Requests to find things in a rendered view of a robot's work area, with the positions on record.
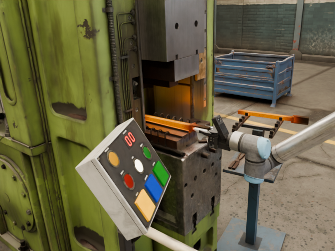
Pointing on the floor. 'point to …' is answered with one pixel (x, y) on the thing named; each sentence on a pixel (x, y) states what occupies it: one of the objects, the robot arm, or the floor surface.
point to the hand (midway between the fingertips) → (196, 126)
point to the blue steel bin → (254, 75)
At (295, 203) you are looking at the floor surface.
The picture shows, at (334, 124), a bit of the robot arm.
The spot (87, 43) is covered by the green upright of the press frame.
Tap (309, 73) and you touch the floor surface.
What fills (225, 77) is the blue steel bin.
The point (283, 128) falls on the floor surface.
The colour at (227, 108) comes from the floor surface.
